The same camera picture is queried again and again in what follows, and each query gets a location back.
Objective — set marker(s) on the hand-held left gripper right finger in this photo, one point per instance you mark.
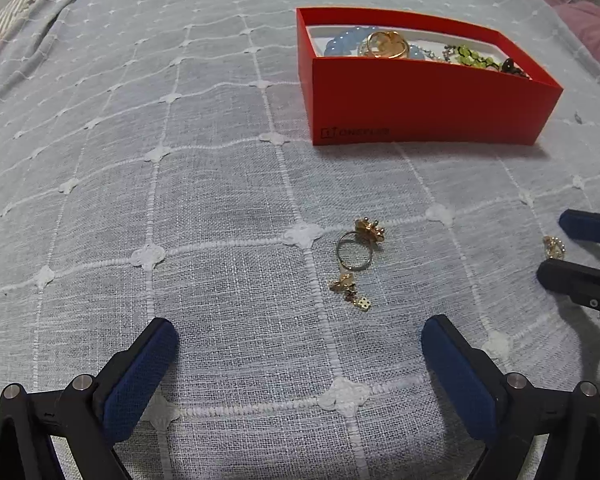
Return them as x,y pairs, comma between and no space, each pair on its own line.
460,380

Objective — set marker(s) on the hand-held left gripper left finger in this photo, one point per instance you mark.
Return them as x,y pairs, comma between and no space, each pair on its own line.
140,380

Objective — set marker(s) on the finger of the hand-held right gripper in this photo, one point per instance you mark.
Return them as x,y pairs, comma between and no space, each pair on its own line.
587,225
575,280

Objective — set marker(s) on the small gold earring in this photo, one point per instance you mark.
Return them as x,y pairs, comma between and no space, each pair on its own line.
554,248

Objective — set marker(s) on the gold dangling earring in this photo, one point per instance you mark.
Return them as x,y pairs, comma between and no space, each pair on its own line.
342,285

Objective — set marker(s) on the red cardboard box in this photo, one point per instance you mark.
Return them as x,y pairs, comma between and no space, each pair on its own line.
430,105

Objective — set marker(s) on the grey checked blanket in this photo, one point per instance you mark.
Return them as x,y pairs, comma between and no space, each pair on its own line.
180,210

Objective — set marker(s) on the pink blanket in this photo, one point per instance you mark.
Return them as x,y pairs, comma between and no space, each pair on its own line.
595,25

